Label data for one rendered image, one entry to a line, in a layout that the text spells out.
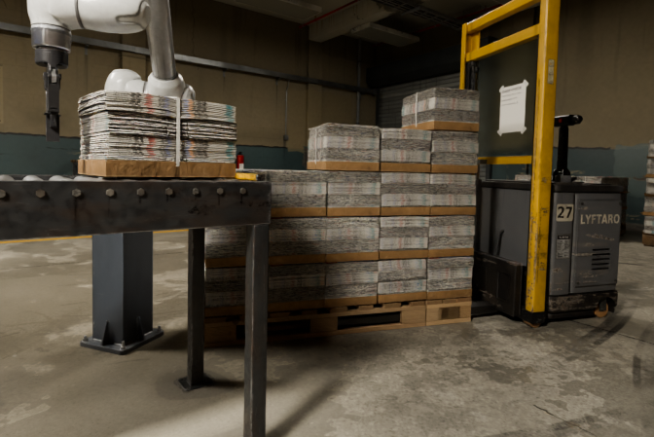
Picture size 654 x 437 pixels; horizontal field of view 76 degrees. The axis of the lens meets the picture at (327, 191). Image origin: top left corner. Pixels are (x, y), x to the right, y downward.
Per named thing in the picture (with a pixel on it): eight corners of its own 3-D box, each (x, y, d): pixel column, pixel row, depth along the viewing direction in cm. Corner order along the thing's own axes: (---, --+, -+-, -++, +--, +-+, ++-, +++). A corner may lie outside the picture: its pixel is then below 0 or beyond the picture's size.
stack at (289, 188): (201, 319, 231) (202, 167, 226) (394, 304, 266) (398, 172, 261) (202, 348, 194) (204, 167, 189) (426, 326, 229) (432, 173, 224)
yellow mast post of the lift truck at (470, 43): (452, 277, 299) (461, 24, 289) (462, 276, 301) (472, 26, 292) (458, 280, 290) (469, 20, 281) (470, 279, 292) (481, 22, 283)
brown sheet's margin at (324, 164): (307, 168, 243) (307, 162, 243) (353, 170, 252) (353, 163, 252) (325, 169, 207) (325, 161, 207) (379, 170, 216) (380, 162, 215)
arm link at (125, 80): (109, 119, 203) (109, 72, 202) (150, 121, 207) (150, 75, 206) (98, 114, 187) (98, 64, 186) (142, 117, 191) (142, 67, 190)
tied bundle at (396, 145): (354, 171, 252) (355, 132, 251) (398, 172, 261) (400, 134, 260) (380, 172, 216) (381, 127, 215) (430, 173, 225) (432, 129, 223)
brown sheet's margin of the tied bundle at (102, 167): (131, 174, 139) (131, 161, 139) (167, 176, 118) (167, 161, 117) (77, 173, 128) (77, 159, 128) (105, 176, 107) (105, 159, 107)
